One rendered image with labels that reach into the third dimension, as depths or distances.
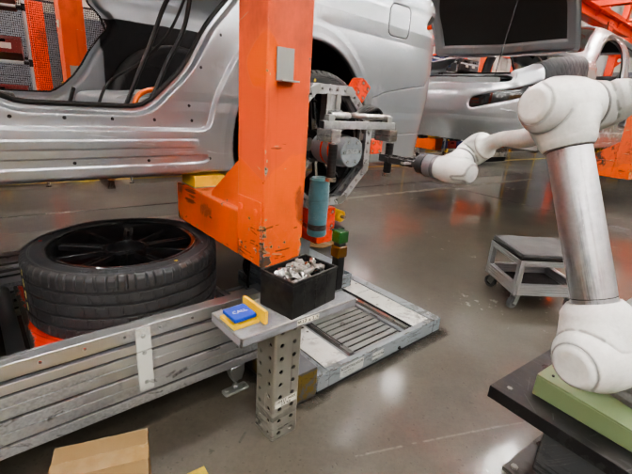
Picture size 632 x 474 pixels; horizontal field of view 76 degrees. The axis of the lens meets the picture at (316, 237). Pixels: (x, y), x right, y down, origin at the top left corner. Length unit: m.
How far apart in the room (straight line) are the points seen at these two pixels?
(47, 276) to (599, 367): 1.48
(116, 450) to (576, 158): 1.33
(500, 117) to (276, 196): 3.10
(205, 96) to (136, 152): 0.35
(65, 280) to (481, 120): 3.56
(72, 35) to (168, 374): 2.94
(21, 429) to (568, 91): 1.58
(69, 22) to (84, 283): 2.73
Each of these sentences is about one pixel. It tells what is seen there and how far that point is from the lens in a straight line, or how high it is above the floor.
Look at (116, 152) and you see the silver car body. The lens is 1.61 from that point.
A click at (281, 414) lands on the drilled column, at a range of 1.42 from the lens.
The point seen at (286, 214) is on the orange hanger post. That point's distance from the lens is 1.32.
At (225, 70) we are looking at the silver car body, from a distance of 1.78.
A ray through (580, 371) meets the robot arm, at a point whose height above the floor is 0.51.
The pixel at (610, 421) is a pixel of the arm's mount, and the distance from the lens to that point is 1.32.
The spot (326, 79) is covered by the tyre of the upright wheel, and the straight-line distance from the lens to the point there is 1.96.
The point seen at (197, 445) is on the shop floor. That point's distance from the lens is 1.48.
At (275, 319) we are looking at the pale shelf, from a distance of 1.19.
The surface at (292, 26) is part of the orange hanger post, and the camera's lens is 1.28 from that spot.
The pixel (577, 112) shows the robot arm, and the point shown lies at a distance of 1.14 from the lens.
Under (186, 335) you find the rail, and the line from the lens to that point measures 1.40.
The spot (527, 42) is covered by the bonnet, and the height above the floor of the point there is 1.76.
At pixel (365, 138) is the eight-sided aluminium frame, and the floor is 0.89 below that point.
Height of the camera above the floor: 1.05
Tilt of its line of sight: 18 degrees down
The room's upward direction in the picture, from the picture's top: 4 degrees clockwise
